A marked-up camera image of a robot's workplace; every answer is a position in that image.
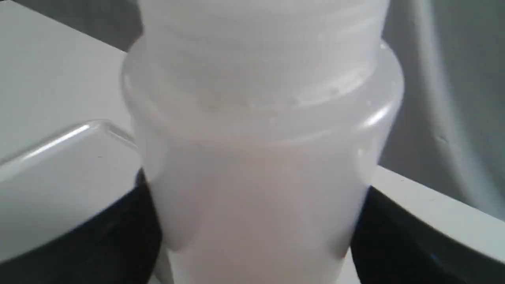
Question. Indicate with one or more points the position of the white backdrop cloth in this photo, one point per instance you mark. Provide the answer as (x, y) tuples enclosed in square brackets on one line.
[(442, 98)]

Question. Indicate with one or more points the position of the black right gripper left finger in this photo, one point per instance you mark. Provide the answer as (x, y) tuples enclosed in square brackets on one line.
[(120, 245)]

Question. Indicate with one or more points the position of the translucent plastic squeeze bottle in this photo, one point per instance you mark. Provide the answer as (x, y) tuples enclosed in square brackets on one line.
[(276, 211)]

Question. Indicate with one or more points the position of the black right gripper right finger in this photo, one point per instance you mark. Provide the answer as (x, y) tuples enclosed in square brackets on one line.
[(392, 246)]

